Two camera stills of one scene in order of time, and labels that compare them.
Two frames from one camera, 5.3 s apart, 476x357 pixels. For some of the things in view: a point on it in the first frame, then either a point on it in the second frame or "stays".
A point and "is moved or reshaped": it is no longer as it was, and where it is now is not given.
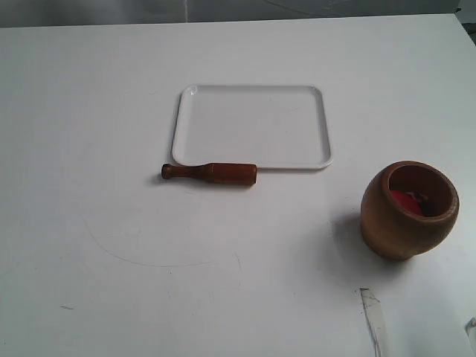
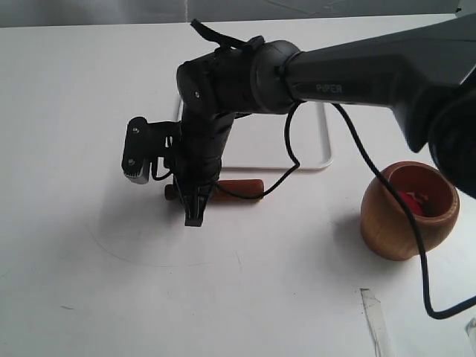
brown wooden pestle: x=224 y=173 is moved or reshaped
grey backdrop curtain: x=43 y=13 stays
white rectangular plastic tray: x=271 y=126 stays
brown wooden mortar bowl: x=408 y=208 stays
